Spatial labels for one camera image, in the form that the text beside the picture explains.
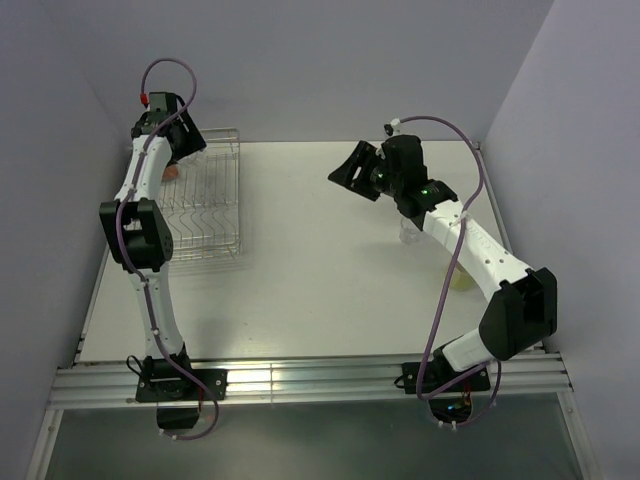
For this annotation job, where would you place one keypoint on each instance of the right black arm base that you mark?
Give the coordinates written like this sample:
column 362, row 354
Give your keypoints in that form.
column 447, row 410

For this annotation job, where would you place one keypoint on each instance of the orange ceramic mug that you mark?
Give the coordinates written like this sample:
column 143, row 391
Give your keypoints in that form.
column 170, row 173

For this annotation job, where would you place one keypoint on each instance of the aluminium mounting rail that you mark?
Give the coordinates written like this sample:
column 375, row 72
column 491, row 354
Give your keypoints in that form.
column 328, row 379

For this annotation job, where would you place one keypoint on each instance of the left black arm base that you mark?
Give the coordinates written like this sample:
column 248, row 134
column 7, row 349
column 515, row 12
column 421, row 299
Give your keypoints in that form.
column 179, row 399

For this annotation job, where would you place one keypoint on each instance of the wire dish rack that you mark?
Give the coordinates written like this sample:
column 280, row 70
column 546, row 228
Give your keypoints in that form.
column 202, row 207

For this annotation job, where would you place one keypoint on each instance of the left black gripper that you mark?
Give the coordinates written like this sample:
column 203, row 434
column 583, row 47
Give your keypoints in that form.
column 193, row 141

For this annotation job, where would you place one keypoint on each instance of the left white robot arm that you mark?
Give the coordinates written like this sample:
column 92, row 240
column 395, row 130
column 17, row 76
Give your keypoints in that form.
column 138, row 236

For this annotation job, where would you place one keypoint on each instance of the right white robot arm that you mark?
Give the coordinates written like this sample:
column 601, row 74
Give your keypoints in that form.
column 522, row 301

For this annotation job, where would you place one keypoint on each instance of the yellow translucent cup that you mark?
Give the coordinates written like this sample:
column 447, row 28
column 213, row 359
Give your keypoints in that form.
column 461, row 280

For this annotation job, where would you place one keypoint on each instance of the clear plastic cup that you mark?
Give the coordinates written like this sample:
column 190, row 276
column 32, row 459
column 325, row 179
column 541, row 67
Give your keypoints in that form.
column 409, row 234
column 194, row 160

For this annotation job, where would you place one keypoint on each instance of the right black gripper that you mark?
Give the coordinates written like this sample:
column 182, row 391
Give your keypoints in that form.
column 363, row 155

